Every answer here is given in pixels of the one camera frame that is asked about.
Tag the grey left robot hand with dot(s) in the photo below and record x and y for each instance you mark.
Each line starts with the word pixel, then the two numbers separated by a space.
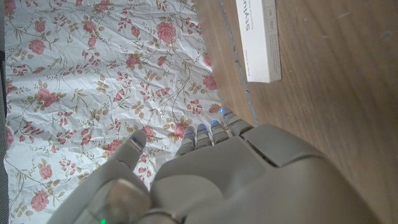
pixel 236 180

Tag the flat white cardboard box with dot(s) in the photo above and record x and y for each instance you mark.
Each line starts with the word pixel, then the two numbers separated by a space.
pixel 258 40

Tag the floral backdrop cloth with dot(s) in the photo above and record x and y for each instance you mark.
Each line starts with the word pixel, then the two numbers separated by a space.
pixel 93 77

